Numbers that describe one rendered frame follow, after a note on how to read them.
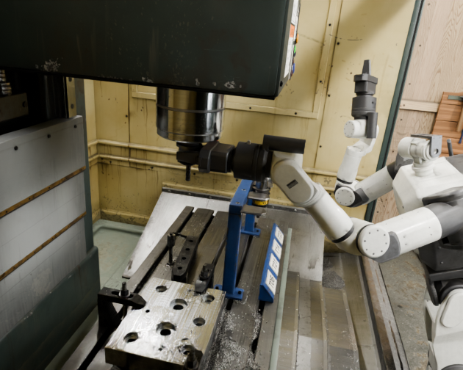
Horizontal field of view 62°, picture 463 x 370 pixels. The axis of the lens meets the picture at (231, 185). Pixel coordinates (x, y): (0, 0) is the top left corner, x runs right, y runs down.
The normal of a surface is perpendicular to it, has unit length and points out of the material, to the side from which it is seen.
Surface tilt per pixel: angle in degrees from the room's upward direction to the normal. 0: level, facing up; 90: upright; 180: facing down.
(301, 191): 93
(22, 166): 90
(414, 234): 72
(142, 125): 90
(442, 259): 100
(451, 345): 90
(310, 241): 24
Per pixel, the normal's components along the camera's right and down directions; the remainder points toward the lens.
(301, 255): 0.00, -0.70
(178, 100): -0.20, 0.35
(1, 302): 0.98, 0.15
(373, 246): 0.19, 0.07
